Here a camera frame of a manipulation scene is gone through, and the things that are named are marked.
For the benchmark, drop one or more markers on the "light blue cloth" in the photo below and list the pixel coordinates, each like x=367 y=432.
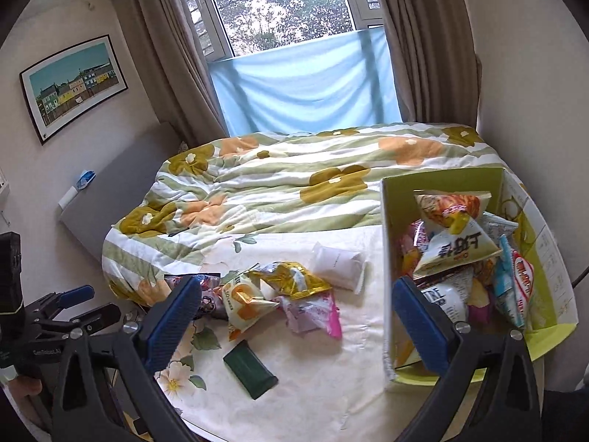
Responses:
x=299 y=87

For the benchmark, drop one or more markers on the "small blue white object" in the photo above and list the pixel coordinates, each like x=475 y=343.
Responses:
x=86 y=179

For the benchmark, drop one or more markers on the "brown curtain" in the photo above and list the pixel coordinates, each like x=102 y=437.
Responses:
x=428 y=55
x=170 y=55

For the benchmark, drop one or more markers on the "pile of snack packets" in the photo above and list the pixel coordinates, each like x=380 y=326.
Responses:
x=451 y=239

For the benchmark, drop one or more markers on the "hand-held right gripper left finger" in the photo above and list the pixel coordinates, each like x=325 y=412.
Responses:
x=175 y=317

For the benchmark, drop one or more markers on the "grey headboard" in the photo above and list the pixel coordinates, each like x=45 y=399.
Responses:
x=124 y=193

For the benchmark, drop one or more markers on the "yellow white snack bag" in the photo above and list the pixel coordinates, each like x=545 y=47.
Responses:
x=244 y=304

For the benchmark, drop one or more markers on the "framed houses picture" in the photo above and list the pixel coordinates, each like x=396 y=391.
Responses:
x=73 y=87

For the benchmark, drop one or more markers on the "white wrapped packet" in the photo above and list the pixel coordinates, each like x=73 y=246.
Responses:
x=336 y=262

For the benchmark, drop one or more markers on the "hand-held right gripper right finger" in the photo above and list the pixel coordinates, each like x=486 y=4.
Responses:
x=418 y=327

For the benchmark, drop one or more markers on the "cream floral tablecloth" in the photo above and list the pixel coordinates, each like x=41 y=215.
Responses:
x=322 y=377

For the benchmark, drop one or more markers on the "gold snack bag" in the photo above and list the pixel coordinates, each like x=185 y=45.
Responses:
x=299 y=281

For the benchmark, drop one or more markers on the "window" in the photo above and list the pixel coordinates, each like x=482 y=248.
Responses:
x=276 y=4

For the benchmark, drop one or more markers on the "floral green striped blanket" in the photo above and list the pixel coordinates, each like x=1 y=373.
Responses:
x=276 y=184

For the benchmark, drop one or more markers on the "purple snack bag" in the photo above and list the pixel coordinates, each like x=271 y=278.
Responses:
x=211 y=304

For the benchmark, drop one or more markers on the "green cardboard box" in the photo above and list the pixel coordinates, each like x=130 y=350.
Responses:
x=460 y=179

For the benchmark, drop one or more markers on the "pink snack bag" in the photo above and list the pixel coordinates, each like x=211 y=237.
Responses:
x=317 y=313

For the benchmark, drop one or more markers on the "dark green packet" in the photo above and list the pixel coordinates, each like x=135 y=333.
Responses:
x=251 y=370

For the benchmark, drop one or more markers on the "person's left hand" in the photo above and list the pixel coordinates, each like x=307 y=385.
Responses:
x=25 y=384

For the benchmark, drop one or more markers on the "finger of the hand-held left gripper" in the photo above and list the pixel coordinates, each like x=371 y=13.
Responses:
x=101 y=315
x=76 y=295

